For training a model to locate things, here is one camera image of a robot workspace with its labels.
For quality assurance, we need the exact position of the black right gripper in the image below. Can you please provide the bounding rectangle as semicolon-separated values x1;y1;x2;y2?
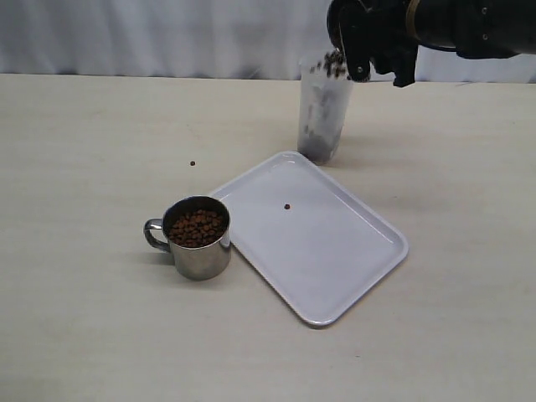
339;1;418;87

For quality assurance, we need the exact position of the steel mug with kibble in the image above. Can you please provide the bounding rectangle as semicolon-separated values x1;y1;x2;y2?
143;195;231;281
326;0;348;50

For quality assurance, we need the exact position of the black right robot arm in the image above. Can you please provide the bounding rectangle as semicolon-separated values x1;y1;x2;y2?
326;0;535;87

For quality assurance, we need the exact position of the clear plastic pitcher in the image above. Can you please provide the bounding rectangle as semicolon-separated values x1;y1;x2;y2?
297;50;353;165

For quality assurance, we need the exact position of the white curtain backdrop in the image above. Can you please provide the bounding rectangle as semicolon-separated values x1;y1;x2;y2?
0;0;536;84

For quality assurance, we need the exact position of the white plastic tray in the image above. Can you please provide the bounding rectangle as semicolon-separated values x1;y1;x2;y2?
210;151;409;327

